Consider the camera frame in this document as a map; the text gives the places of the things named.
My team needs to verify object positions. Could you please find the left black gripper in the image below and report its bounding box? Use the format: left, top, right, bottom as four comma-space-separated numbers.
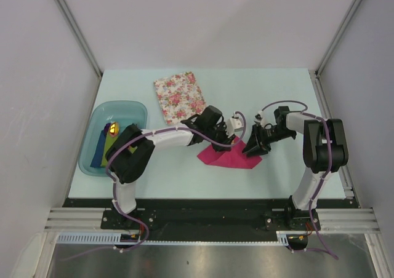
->
204, 122, 235, 153

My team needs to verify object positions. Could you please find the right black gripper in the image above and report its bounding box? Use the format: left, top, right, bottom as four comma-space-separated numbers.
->
242, 124, 295, 157

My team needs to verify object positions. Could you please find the magenta paper napkin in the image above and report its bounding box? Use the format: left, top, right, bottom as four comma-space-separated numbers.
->
197, 140, 262, 169

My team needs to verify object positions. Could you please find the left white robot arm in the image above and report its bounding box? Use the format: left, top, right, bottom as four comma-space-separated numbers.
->
105, 106, 243, 229

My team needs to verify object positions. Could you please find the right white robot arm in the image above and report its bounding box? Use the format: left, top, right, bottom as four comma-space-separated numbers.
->
243, 106, 349, 229

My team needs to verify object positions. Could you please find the green rolled napkin bundle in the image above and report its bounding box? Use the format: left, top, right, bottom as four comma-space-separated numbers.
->
100, 122, 120, 167

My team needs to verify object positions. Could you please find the blue rolled napkin bundle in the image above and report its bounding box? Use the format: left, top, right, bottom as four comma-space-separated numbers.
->
90, 123, 110, 169

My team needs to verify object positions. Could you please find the floral rectangular tray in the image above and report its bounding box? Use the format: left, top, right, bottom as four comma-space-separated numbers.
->
153, 71, 207, 125

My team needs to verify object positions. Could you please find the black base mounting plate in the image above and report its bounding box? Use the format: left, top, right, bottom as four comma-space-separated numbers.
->
63, 197, 321, 242

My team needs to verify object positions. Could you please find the teal translucent plastic bin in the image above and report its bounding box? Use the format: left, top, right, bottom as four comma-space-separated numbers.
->
78, 100, 148, 177

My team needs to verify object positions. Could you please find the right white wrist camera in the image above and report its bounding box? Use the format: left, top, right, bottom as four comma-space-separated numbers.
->
254, 110, 268, 127

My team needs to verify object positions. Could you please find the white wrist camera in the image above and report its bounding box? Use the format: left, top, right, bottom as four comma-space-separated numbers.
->
254, 110, 268, 127
226, 112, 244, 137

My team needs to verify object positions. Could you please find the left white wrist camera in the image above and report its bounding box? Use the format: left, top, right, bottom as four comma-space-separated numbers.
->
226, 112, 244, 137

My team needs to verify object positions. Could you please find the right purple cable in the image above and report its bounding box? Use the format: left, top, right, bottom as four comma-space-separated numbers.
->
257, 101, 339, 260

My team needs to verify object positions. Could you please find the purple cable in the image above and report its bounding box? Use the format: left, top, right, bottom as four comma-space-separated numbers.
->
257, 101, 339, 260
58, 111, 247, 262

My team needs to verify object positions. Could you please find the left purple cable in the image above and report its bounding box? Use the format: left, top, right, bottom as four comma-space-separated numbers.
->
58, 111, 247, 262

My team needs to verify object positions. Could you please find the white slotted cable duct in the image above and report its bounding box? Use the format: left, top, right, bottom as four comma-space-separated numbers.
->
57, 232, 289, 246

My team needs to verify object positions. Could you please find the aluminium frame rail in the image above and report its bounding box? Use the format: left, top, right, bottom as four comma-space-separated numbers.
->
44, 208, 107, 233

